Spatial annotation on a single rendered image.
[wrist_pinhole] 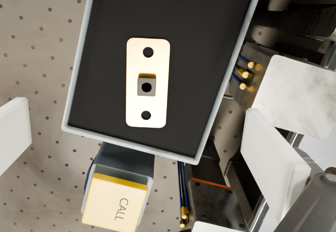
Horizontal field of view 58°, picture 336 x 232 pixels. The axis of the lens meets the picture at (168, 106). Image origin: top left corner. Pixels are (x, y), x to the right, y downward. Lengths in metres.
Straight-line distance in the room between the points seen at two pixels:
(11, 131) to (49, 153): 0.70
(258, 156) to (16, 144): 0.13
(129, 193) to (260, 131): 0.20
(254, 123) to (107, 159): 0.22
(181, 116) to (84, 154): 0.58
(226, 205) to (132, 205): 0.24
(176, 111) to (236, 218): 0.28
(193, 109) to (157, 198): 0.63
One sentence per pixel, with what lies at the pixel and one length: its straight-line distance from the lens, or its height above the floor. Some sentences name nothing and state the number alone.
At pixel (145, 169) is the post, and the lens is 0.36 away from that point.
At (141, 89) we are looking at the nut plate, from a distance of 0.27.
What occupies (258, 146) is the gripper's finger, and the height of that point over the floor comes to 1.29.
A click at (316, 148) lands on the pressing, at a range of 0.54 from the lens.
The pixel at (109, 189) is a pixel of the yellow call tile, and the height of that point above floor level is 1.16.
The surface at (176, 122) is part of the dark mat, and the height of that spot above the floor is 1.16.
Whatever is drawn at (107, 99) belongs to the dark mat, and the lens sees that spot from 0.29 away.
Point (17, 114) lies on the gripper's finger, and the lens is 0.18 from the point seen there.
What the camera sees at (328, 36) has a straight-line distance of 0.39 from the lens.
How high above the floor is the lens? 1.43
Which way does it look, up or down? 72 degrees down
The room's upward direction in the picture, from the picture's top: 178 degrees clockwise
